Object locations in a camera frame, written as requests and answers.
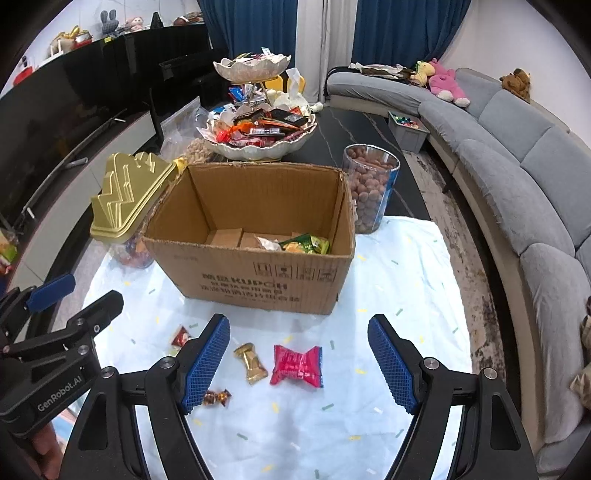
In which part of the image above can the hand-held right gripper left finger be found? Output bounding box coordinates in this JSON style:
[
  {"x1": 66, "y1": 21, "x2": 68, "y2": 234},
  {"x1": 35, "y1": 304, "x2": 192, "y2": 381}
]
[{"x1": 69, "y1": 314, "x2": 232, "y2": 480}]

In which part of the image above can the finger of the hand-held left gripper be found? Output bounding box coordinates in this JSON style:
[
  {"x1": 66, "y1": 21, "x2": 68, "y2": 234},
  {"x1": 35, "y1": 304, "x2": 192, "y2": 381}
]
[
  {"x1": 0, "y1": 274, "x2": 76, "y2": 344},
  {"x1": 0, "y1": 291, "x2": 124, "y2": 370}
]

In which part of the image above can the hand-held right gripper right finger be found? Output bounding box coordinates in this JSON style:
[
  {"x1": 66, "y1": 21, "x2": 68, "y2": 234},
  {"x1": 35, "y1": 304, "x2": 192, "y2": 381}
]
[{"x1": 368, "y1": 314, "x2": 539, "y2": 480}]

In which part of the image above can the brown twist candy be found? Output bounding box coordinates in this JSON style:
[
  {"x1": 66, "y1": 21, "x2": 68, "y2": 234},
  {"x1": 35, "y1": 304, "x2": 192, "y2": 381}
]
[{"x1": 204, "y1": 388, "x2": 232, "y2": 409}]

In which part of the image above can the gold candy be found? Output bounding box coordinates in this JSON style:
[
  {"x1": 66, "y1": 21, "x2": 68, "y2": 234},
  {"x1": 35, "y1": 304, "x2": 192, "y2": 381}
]
[{"x1": 233, "y1": 342, "x2": 269, "y2": 385}]

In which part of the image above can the pink red snack packet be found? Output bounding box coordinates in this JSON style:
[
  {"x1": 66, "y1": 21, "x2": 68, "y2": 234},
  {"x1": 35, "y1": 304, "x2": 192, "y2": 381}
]
[{"x1": 269, "y1": 344, "x2": 324, "y2": 388}]

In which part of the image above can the brown cardboard box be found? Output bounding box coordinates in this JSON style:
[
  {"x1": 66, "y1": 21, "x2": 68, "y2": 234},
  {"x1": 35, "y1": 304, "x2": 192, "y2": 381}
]
[{"x1": 141, "y1": 161, "x2": 357, "y2": 316}]

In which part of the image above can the small light green snack packet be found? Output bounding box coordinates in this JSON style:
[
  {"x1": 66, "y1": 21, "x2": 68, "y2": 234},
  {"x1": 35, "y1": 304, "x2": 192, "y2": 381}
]
[{"x1": 283, "y1": 234, "x2": 332, "y2": 256}]

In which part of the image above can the pile of assorted wrapped snacks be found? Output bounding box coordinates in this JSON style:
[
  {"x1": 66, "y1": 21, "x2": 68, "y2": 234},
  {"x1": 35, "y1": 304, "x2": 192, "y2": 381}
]
[{"x1": 205, "y1": 104, "x2": 317, "y2": 147}]

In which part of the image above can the yellow green package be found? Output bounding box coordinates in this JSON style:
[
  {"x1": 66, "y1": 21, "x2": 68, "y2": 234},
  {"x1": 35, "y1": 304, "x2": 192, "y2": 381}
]
[{"x1": 0, "y1": 228, "x2": 20, "y2": 274}]

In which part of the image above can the light blue speckled tablecloth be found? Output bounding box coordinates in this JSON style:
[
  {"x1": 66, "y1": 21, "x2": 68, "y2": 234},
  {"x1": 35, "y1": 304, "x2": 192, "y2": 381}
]
[{"x1": 85, "y1": 215, "x2": 476, "y2": 480}]

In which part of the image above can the clear candy jar gold lid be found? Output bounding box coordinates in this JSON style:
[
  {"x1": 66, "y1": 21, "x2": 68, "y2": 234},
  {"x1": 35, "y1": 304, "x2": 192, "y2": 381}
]
[{"x1": 89, "y1": 151, "x2": 178, "y2": 269}]

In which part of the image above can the grey television cabinet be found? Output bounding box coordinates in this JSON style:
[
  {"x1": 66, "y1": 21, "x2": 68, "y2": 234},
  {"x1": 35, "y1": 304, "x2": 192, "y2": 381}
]
[{"x1": 0, "y1": 111, "x2": 161, "y2": 296}]

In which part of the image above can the patterned beige rug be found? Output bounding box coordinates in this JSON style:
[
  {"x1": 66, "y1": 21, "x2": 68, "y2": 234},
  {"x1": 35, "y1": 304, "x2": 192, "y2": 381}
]
[{"x1": 402, "y1": 148, "x2": 522, "y2": 462}]

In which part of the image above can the glass jar of nuts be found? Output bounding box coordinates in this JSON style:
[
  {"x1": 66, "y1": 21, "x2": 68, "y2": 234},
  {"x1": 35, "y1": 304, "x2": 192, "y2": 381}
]
[{"x1": 342, "y1": 144, "x2": 400, "y2": 234}]

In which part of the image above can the black television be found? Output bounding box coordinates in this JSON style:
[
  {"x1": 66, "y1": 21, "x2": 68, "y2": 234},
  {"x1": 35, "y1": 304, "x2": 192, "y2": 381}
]
[{"x1": 0, "y1": 34, "x2": 155, "y2": 222}]

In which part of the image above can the tan crumpled cushion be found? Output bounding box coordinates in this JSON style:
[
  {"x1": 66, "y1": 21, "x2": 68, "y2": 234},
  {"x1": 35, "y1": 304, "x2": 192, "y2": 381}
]
[{"x1": 570, "y1": 295, "x2": 591, "y2": 408}]

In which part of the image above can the clear plastic bag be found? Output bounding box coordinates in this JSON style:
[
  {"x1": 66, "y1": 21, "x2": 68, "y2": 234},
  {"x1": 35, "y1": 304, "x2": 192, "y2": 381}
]
[{"x1": 159, "y1": 97, "x2": 214, "y2": 165}]

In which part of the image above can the grey sectional sofa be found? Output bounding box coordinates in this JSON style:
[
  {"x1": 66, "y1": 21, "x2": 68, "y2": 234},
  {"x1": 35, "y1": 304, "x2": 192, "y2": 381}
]
[{"x1": 325, "y1": 65, "x2": 591, "y2": 462}]

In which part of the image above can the white figurine red base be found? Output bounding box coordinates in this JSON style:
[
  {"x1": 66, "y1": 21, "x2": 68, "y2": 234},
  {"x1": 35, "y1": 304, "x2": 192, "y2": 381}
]
[{"x1": 14, "y1": 55, "x2": 36, "y2": 86}]

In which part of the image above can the grey storage bin with toys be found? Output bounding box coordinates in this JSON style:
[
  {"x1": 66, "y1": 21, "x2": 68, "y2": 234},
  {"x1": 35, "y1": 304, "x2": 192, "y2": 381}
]
[{"x1": 388, "y1": 111, "x2": 430, "y2": 154}]

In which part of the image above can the white and gold ornament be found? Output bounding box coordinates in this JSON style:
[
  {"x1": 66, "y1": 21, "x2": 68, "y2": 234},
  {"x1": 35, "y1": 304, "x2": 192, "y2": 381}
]
[{"x1": 48, "y1": 28, "x2": 82, "y2": 56}]

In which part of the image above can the grey bunny plush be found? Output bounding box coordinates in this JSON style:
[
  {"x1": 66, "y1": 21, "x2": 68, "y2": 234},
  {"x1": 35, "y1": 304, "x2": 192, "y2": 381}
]
[{"x1": 99, "y1": 10, "x2": 120, "y2": 38}]

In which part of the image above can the black upright piano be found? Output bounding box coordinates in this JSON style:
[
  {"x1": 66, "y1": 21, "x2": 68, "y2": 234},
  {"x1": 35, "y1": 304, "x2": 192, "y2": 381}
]
[{"x1": 37, "y1": 23, "x2": 232, "y2": 125}]

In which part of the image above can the large pink plush toy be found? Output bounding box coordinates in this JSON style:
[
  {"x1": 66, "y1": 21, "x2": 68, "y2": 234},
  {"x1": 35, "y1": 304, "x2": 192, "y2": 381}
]
[{"x1": 427, "y1": 58, "x2": 471, "y2": 107}]

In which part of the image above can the yellow and white container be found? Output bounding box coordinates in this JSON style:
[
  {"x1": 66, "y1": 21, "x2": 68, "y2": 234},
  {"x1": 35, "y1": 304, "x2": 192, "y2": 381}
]
[{"x1": 265, "y1": 68, "x2": 306, "y2": 108}]

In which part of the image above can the yellow dinosaur plush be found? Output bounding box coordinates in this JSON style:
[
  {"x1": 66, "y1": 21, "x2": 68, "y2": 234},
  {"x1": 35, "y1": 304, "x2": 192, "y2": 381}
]
[{"x1": 411, "y1": 61, "x2": 435, "y2": 86}]

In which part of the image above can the pile of clothes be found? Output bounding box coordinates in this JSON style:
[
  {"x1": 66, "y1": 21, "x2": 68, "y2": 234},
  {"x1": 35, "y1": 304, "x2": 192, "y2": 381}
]
[{"x1": 348, "y1": 61, "x2": 416, "y2": 82}]

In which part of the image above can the white tiered bowl stand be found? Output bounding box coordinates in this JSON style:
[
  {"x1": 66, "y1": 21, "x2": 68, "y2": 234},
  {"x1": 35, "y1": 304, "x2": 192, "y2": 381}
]
[{"x1": 203, "y1": 53, "x2": 318, "y2": 162}]

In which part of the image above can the brown plush toy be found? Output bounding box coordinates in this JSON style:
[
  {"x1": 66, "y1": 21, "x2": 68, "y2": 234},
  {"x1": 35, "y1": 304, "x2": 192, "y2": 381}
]
[{"x1": 501, "y1": 68, "x2": 532, "y2": 103}]

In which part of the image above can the white sheer curtain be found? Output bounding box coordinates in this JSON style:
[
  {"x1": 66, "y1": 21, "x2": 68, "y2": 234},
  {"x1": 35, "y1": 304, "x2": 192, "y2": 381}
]
[{"x1": 298, "y1": 0, "x2": 358, "y2": 106}]

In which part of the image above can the blue curtain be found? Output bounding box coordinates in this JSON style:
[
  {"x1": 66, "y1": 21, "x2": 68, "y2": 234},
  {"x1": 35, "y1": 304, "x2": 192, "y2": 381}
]
[
  {"x1": 353, "y1": 0, "x2": 474, "y2": 71},
  {"x1": 196, "y1": 0, "x2": 301, "y2": 75}
]

